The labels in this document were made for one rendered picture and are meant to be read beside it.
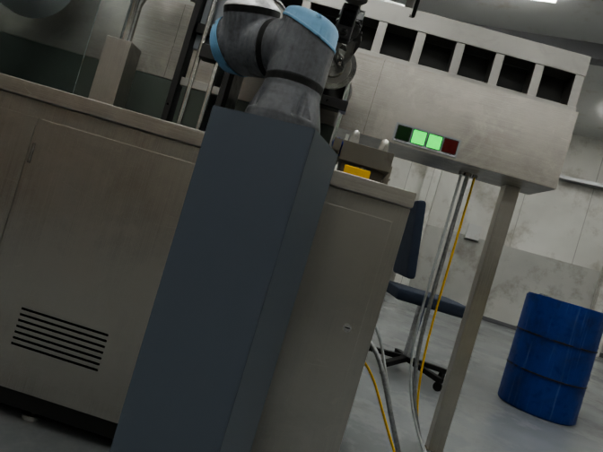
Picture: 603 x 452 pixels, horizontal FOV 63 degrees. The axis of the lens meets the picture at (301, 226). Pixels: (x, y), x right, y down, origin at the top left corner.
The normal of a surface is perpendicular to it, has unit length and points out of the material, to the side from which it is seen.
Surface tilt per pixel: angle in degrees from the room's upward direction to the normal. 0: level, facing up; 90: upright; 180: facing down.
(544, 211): 90
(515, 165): 90
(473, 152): 90
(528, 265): 90
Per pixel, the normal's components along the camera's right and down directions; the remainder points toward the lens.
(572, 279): -0.27, -0.08
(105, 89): -0.05, -0.02
